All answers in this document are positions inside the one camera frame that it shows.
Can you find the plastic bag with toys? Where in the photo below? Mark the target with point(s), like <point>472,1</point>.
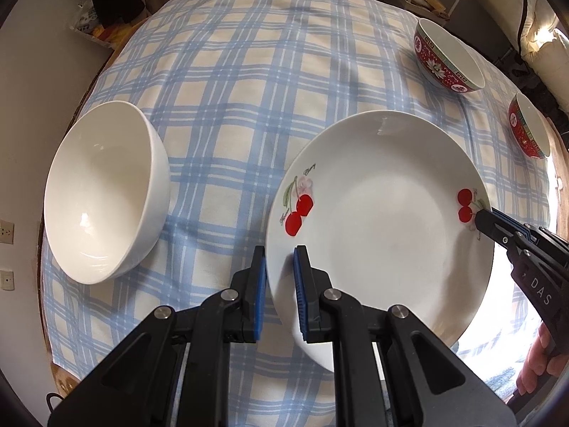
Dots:
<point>93,22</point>

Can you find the brown blanket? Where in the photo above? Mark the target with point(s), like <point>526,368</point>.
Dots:
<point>62,378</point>

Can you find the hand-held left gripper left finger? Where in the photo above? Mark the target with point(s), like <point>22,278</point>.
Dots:
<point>260,293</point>

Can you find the white quilt with black piping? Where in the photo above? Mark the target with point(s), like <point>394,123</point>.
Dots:
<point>498,0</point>

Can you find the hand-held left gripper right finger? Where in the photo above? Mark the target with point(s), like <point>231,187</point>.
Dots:
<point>300,293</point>

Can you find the large red patterned bowl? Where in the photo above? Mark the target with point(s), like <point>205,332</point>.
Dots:
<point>438,66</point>

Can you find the person's right hand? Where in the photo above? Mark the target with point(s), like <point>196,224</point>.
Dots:
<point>535,360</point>

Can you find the white wall socket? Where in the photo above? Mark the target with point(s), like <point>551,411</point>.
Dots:
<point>5,281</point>
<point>5,231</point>

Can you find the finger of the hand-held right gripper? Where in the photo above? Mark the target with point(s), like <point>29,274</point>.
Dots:
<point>493,229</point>
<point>518,223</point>

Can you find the white pillow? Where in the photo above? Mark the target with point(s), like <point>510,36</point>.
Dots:
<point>546,53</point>

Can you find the blue plaid tablecloth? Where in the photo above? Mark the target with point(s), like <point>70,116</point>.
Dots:
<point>231,98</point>

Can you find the plain white bowl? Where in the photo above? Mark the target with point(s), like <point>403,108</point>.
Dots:
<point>98,195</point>

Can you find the white cherry-print plate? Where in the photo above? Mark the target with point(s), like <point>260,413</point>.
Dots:
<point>386,231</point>

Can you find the small red patterned bowl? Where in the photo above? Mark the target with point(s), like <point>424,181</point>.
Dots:
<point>524,138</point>

